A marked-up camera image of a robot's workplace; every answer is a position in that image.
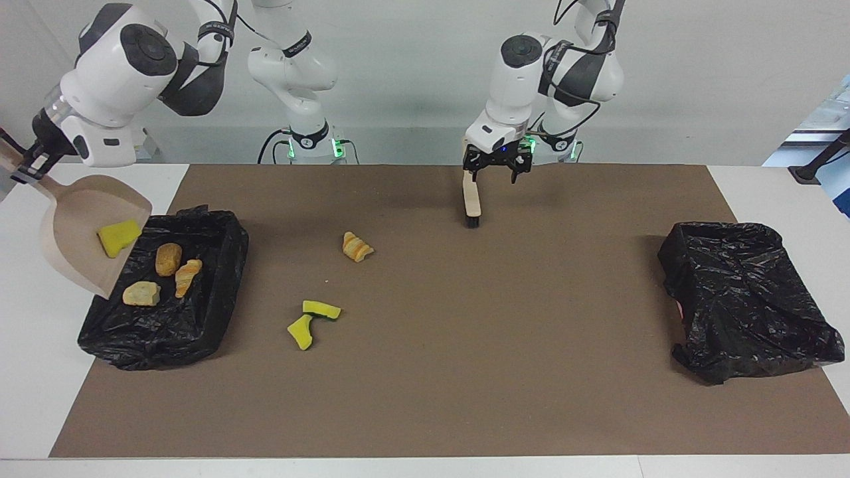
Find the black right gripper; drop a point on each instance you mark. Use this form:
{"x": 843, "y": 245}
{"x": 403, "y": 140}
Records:
{"x": 53, "y": 139}

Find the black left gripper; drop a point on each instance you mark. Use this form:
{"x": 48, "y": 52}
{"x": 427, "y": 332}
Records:
{"x": 498, "y": 154}

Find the beige hand brush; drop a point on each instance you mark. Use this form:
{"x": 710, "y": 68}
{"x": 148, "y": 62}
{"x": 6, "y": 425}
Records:
{"x": 472, "y": 202}

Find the beige plastic dustpan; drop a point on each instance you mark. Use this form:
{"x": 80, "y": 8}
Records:
{"x": 73, "y": 226}

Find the small yellow sponge piece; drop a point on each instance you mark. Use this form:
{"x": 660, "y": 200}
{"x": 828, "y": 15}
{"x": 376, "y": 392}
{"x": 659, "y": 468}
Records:
{"x": 119, "y": 238}

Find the brown nugget toy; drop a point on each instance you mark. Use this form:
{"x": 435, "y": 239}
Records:
{"x": 169, "y": 260}

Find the pale cracker piece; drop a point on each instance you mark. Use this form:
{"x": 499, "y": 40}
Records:
{"x": 186, "y": 279}
{"x": 141, "y": 293}

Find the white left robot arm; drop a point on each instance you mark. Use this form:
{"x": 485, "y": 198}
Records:
{"x": 511, "y": 86}

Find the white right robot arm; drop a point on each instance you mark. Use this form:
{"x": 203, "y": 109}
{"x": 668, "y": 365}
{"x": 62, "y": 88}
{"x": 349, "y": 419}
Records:
{"x": 113, "y": 73}

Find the black trash bag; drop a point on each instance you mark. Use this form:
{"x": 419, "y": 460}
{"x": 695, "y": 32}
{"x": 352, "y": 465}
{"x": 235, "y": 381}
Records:
{"x": 744, "y": 299}
{"x": 166, "y": 332}

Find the pink plastic bin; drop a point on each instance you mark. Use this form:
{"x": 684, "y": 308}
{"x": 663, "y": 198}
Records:
{"x": 679, "y": 310}

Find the white cardboard boxes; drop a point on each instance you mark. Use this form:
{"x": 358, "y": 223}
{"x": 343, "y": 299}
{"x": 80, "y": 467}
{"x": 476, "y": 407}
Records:
{"x": 147, "y": 146}

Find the striped croissant toy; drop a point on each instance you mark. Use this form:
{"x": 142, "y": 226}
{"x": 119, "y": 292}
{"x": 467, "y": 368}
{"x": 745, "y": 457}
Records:
{"x": 357, "y": 247}

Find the brown paper table mat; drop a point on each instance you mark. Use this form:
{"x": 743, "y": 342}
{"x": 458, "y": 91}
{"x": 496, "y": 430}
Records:
{"x": 465, "y": 332}

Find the bent yellow sponge strip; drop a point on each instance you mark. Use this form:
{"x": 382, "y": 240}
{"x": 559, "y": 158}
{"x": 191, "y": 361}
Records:
{"x": 302, "y": 335}

